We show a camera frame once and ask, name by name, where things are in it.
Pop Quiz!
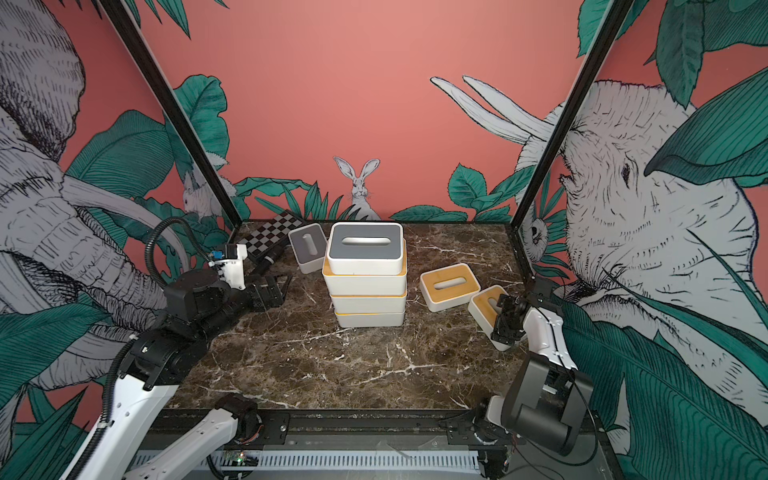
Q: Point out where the yellow lid tissue box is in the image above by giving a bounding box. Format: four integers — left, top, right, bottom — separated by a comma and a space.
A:
335, 311, 405, 328

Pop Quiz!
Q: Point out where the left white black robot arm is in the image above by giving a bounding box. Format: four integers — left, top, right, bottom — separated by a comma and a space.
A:
62, 211, 303, 479

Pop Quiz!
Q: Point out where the right black frame post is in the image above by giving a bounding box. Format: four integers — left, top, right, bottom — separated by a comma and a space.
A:
509, 0, 633, 231

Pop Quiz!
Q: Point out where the black frame post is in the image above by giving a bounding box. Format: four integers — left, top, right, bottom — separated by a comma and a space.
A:
99, 0, 242, 230
509, 0, 633, 231

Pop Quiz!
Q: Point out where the edge bamboo tissue box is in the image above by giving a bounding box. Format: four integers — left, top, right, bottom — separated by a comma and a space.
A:
468, 285, 510, 352

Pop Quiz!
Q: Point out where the large bamboo lid tissue box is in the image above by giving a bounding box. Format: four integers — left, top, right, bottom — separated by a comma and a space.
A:
331, 293, 407, 315

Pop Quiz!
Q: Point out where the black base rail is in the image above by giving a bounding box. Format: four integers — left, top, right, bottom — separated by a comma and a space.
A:
143, 409, 604, 448

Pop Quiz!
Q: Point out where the white slotted cable duct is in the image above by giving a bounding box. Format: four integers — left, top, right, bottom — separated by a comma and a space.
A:
211, 450, 480, 474

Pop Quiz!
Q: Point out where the small bamboo lid tissue box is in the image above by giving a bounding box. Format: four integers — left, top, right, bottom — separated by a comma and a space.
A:
419, 263, 481, 312

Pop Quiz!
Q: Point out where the left black frame post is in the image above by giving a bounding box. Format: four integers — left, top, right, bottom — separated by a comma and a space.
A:
99, 0, 242, 230

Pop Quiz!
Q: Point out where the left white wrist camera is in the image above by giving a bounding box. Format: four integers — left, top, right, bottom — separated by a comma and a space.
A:
208, 243, 247, 290

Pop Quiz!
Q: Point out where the black white chessboard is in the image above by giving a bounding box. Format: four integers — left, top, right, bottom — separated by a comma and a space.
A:
237, 210, 306, 261

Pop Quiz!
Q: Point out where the green circuit board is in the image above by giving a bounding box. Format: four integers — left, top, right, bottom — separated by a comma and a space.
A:
221, 452, 259, 469

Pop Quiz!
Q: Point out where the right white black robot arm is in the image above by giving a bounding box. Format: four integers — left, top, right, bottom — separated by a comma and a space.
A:
484, 280, 593, 456

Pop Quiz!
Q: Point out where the grey lid tissue box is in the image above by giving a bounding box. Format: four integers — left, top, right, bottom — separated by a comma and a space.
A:
326, 221, 405, 276
288, 223, 327, 274

